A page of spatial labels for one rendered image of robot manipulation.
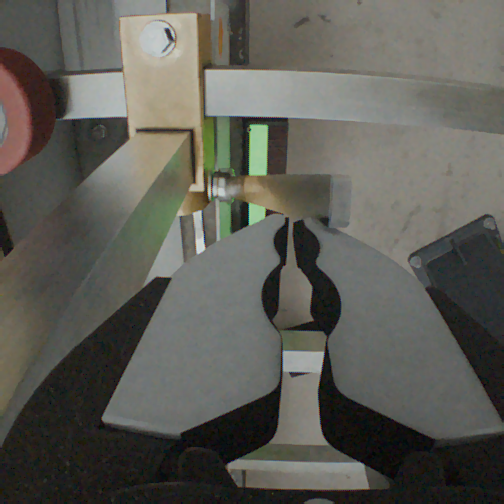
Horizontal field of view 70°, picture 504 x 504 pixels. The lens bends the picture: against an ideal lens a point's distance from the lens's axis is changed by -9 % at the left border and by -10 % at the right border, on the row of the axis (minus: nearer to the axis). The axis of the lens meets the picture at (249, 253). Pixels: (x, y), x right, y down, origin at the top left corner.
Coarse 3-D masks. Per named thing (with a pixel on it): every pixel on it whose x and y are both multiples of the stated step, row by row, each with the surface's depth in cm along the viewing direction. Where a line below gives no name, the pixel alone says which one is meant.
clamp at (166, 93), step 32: (128, 32) 22; (192, 32) 22; (128, 64) 23; (160, 64) 23; (192, 64) 23; (128, 96) 24; (160, 96) 24; (192, 96) 24; (160, 128) 25; (192, 128) 25; (192, 160) 26; (192, 192) 28
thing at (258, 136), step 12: (252, 132) 41; (264, 132) 41; (252, 144) 42; (264, 144) 42; (252, 156) 43; (264, 156) 43; (252, 168) 43; (264, 168) 43; (252, 204) 46; (252, 216) 47; (264, 216) 47
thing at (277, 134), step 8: (272, 128) 41; (280, 128) 41; (272, 136) 41; (280, 136) 41; (272, 144) 42; (280, 144) 42; (272, 152) 42; (280, 152) 42; (272, 160) 43; (280, 160) 43; (272, 168) 43; (280, 168) 43
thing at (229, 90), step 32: (64, 96) 25; (96, 96) 25; (224, 96) 24; (256, 96) 24; (288, 96) 24; (320, 96) 24; (352, 96) 24; (384, 96) 24; (416, 96) 24; (448, 96) 23; (480, 96) 23; (448, 128) 24; (480, 128) 24
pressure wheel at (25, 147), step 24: (0, 48) 21; (0, 72) 20; (24, 72) 21; (0, 96) 20; (24, 96) 21; (48, 96) 23; (0, 120) 21; (24, 120) 21; (48, 120) 23; (0, 144) 22; (24, 144) 22; (0, 168) 23
